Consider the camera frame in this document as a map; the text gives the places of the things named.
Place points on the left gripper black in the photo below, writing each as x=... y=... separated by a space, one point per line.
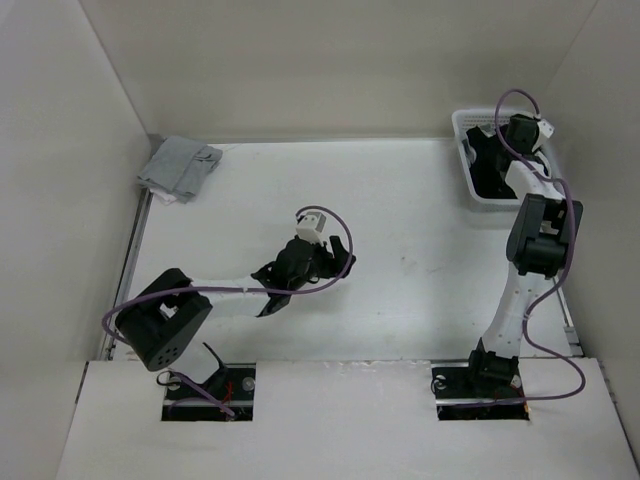
x=332 y=267

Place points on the black tank top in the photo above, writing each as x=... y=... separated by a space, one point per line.
x=488 y=170

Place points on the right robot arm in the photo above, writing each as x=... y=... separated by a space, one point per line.
x=539 y=250

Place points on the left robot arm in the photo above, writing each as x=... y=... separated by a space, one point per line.
x=161 y=325

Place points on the white tank top in basket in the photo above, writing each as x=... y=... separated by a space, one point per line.
x=546 y=162

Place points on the folded grey tank top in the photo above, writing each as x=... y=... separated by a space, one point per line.
x=180 y=167

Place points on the folded white tank top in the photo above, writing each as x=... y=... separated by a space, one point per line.
x=164 y=197

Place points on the white plastic laundry basket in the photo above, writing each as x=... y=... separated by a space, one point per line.
x=465 y=119

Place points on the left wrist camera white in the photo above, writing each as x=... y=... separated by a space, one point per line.
x=310 y=226

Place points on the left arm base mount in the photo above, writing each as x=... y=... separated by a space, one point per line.
x=234 y=386

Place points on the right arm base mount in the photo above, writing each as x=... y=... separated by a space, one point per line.
x=463 y=396

